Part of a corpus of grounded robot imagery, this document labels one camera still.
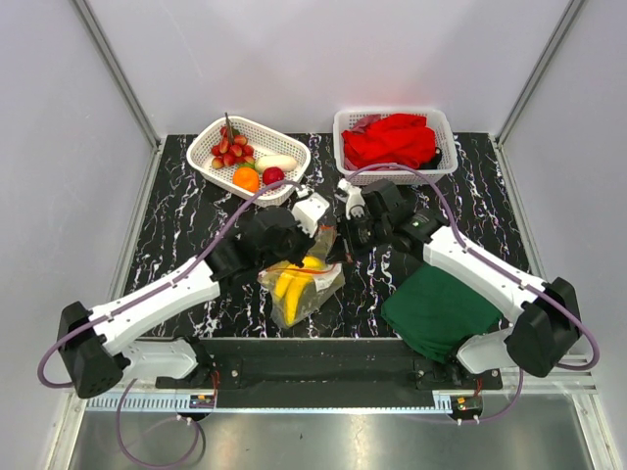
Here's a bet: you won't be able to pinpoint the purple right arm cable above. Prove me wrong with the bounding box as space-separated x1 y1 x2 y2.
350 164 602 425

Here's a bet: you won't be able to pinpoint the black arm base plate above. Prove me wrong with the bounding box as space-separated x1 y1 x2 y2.
156 338 503 409

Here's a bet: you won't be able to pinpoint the white oval perforated basket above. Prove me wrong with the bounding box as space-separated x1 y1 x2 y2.
186 116 311 200

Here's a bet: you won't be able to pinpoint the red fake apple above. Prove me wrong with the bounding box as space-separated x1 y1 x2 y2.
262 166 285 185

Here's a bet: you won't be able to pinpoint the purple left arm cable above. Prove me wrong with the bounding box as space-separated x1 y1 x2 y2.
37 179 310 465

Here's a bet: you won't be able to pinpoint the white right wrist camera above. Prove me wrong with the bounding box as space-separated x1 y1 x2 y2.
335 178 365 220

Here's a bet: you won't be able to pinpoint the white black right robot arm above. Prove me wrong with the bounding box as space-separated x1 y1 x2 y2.
336 179 584 389

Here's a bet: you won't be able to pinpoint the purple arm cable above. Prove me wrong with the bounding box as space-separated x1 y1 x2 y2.
350 164 602 425
37 179 310 465

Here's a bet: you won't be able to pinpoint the red fake strawberry bunch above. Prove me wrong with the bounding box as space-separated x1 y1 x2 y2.
211 115 256 169

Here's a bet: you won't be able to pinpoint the red cloth in basket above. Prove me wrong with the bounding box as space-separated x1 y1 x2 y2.
342 113 442 169

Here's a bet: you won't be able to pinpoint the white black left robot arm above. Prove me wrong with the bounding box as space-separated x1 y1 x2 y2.
55 200 326 399

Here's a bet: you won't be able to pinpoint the yellow fake banana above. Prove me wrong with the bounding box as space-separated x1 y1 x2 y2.
273 257 324 327

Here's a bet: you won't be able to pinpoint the pale cream fake food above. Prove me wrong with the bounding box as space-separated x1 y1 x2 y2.
255 154 299 172

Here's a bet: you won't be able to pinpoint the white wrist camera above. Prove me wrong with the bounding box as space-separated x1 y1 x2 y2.
291 187 330 238
335 178 365 220

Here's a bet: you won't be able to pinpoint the folded green cloth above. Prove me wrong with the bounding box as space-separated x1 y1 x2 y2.
381 264 502 363

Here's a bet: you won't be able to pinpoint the clear zip top bag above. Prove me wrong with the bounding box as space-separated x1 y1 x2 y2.
258 225 345 329

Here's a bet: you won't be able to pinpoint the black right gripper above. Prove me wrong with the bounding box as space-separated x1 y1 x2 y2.
326 211 391 265

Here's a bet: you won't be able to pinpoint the white rectangular slotted basket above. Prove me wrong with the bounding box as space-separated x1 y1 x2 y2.
333 107 458 185

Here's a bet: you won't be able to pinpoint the orange fake fruit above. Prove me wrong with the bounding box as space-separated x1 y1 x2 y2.
232 166 261 193

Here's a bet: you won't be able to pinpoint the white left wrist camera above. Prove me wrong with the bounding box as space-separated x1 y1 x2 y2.
291 187 330 238

